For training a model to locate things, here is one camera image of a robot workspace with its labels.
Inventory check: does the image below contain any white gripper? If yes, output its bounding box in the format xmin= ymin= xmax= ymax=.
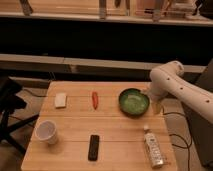
xmin=146 ymin=83 xmax=166 ymax=115

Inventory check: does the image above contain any green ceramic bowl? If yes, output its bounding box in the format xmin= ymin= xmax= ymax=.
xmin=118 ymin=88 xmax=150 ymax=117

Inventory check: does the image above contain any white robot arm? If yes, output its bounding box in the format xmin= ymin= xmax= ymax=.
xmin=147 ymin=61 xmax=213 ymax=124

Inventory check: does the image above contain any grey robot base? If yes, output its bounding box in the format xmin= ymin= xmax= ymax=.
xmin=182 ymin=59 xmax=213 ymax=171

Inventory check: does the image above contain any clear plastic bottle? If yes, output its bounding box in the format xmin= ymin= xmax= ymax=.
xmin=143 ymin=125 xmax=164 ymax=169

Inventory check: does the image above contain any red chili pepper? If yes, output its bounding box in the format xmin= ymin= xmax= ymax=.
xmin=92 ymin=92 xmax=98 ymax=110

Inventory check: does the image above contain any black remote control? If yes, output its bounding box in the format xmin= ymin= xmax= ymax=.
xmin=88 ymin=135 xmax=100 ymax=161

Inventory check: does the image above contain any white sponge block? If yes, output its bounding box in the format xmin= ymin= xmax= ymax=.
xmin=54 ymin=93 xmax=67 ymax=108

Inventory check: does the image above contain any white paper cup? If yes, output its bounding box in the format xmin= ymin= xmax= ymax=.
xmin=35 ymin=120 xmax=58 ymax=145

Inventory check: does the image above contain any black chair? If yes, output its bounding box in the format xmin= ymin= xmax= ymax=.
xmin=0 ymin=76 xmax=39 ymax=154

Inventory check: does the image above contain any black cable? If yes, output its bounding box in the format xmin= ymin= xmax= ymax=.
xmin=161 ymin=104 xmax=194 ymax=171

